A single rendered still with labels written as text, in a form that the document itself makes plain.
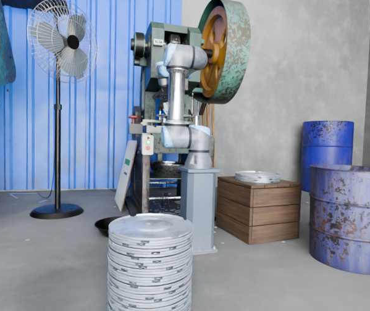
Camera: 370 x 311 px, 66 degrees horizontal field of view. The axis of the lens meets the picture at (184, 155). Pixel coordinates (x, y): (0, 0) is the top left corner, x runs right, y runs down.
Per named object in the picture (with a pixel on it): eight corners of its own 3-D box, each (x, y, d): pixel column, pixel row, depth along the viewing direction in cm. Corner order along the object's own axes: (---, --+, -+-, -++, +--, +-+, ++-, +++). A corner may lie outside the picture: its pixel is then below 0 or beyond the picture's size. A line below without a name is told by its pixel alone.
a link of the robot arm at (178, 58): (191, 149, 149) (196, 42, 143) (163, 149, 145) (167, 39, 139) (185, 147, 160) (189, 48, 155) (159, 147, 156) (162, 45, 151)
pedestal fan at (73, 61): (96, 220, 206) (98, -5, 198) (-7, 225, 188) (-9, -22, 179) (98, 190, 325) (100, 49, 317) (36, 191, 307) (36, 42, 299)
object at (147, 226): (210, 230, 96) (210, 228, 96) (132, 248, 79) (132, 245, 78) (164, 211, 119) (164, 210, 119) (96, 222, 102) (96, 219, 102)
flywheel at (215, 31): (211, 79, 292) (236, 114, 236) (193, 78, 286) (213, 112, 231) (230, 2, 250) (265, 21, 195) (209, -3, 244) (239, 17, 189)
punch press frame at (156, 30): (204, 199, 216) (210, 18, 209) (147, 200, 204) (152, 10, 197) (178, 182, 292) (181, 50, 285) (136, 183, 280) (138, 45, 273)
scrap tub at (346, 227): (419, 271, 136) (427, 172, 133) (349, 281, 124) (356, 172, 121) (347, 241, 176) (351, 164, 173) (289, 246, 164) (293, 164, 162)
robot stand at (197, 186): (218, 252, 153) (221, 169, 150) (185, 255, 147) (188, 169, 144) (204, 240, 170) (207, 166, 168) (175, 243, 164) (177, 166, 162)
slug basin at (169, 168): (196, 177, 222) (196, 165, 222) (152, 178, 213) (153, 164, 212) (183, 172, 255) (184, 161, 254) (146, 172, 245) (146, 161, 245)
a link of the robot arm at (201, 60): (215, 45, 146) (190, 65, 193) (195, 42, 144) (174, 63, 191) (215, 68, 147) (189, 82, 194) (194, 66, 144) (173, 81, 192)
